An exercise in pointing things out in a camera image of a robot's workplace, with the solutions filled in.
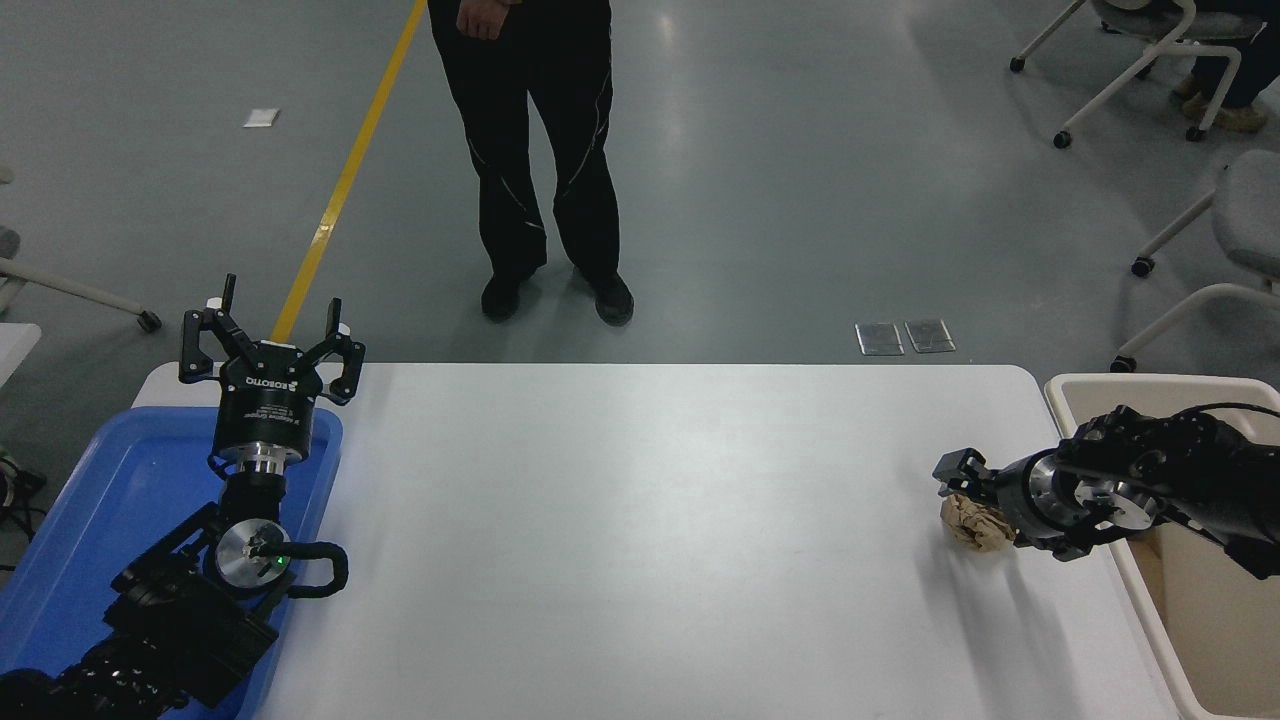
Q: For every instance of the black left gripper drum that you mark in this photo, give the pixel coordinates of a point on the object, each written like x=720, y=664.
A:
x=265, y=410

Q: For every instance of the person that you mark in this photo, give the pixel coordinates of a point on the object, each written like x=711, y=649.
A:
x=525, y=150
x=1235, y=70

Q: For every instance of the tan paper ball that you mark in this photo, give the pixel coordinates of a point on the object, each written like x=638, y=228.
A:
x=975, y=525

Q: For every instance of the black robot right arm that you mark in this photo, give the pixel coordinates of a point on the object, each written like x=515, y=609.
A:
x=1200, y=480

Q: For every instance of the metal floor plate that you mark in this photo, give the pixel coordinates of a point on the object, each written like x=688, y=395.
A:
x=881, y=339
x=930, y=336

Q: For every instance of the person's hand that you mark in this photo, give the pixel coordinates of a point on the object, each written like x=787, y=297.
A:
x=480, y=18

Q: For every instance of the small white floor tag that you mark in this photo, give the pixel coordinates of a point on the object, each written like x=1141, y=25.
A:
x=261, y=118

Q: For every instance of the small white side table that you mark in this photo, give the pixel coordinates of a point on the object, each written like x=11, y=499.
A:
x=15, y=345

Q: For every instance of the grey white-framed office chair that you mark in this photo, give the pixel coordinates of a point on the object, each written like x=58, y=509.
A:
x=70, y=287
x=1165, y=25
x=1250, y=215

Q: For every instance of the large pale plastic bin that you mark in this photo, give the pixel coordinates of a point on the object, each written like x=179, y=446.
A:
x=1220, y=640

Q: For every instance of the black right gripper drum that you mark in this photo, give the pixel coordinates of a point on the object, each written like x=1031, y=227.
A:
x=1022, y=495

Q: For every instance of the blue plastic tray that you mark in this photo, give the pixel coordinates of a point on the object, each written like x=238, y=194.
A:
x=120, y=500

